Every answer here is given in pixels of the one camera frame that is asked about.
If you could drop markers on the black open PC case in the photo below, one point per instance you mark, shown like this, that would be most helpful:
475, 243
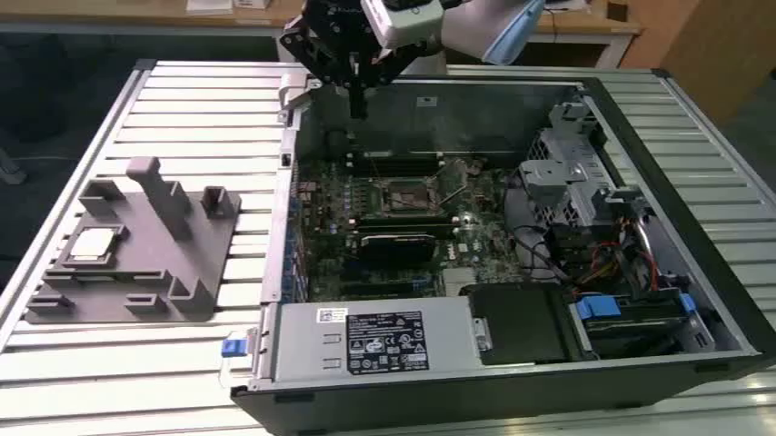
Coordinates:
426, 409

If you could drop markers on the black CPU socket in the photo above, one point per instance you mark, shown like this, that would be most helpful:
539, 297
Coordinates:
407, 195

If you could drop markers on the black RAM stick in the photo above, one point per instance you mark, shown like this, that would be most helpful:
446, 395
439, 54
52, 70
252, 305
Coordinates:
407, 231

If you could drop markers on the white sticker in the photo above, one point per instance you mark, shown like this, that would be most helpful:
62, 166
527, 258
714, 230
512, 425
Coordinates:
428, 101

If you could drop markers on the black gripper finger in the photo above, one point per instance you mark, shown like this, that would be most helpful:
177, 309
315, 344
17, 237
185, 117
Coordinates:
395, 63
321, 63

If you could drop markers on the green motherboard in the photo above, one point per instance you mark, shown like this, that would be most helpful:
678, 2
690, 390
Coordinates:
491, 268

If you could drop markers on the thin metal locking lever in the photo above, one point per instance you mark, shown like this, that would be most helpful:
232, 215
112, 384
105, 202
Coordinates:
454, 193
377, 169

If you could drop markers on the grey chair leg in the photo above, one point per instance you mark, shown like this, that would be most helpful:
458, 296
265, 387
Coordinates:
13, 172

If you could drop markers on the black plastic shroud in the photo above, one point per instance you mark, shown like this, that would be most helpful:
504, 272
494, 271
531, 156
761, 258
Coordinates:
522, 327

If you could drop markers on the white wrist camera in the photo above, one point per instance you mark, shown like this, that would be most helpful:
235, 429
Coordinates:
407, 27

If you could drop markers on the grey case latch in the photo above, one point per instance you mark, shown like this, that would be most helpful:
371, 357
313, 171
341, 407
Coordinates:
292, 91

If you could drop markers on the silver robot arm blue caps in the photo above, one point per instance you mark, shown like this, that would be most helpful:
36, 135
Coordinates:
467, 27

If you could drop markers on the hard disk in blue carrier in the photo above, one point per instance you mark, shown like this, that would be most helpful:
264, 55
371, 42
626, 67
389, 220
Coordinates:
598, 309

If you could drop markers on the white paper sheet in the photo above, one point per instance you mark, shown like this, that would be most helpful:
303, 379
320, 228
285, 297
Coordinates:
209, 5

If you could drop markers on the silver drive cage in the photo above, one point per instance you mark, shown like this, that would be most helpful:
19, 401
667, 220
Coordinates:
558, 175

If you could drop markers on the wooden cabinet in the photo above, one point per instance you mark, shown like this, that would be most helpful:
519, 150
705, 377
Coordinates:
715, 54

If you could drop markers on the black graphics card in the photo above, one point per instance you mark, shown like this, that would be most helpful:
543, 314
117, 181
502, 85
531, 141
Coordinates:
397, 250

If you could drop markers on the grey plastic parts rack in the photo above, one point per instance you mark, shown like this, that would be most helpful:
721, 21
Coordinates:
152, 272

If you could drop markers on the silver disk bay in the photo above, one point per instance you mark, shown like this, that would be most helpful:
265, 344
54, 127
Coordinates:
703, 338

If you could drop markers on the silver power supply unit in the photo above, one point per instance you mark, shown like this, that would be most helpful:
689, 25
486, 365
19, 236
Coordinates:
304, 340

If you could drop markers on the blue latch button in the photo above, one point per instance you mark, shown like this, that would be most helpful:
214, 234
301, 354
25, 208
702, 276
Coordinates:
235, 348

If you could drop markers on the silver square CPU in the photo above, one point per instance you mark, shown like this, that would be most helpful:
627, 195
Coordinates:
94, 243

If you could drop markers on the small white box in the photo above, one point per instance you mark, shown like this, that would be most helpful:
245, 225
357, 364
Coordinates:
252, 3

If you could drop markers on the silver chipset heat sink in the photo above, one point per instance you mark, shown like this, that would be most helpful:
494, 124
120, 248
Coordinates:
462, 279

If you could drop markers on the wooden desk white frame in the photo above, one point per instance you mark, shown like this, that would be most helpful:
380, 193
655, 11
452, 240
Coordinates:
213, 18

